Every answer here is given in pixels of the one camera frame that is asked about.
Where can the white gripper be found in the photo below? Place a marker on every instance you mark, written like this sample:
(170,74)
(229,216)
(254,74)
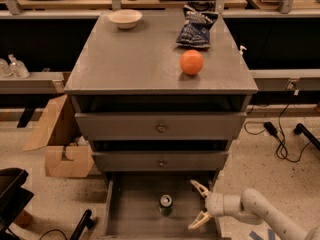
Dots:
(214,204)

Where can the grey drawer cabinet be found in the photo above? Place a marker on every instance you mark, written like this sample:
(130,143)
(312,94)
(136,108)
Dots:
(138,70)

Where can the grey middle drawer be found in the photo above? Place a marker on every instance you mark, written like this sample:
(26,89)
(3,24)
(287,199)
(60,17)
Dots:
(160,161)

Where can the green soda can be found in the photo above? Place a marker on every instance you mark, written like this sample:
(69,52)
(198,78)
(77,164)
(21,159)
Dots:
(165,205)

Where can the black chair base leg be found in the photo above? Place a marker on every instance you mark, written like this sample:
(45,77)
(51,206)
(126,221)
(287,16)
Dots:
(301,129)

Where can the white ceramic bowl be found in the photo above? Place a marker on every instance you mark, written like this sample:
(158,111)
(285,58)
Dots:
(125,18)

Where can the blue chip bag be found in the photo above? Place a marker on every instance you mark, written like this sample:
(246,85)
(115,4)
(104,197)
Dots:
(196,29)

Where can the black office chair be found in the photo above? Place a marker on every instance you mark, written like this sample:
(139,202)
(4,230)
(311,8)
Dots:
(13,198)

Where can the white pump dispenser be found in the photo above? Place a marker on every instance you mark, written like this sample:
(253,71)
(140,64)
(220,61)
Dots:
(242,49)

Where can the grey open bottom drawer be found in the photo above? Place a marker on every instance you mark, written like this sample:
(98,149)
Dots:
(133,207)

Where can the blue floor tape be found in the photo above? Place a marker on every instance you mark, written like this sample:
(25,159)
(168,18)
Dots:
(267,235)

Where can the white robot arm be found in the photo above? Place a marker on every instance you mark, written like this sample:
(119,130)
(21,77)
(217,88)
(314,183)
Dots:
(251,207)

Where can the grey top drawer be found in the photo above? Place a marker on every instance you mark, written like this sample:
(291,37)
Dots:
(160,126)

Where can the orange fruit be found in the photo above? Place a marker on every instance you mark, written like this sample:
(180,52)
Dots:
(191,62)

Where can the brown cardboard box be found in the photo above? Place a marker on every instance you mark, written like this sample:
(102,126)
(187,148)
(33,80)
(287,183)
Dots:
(67,155)

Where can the clear plastic bottle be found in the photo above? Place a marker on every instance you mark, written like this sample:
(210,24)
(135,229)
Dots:
(18,68)

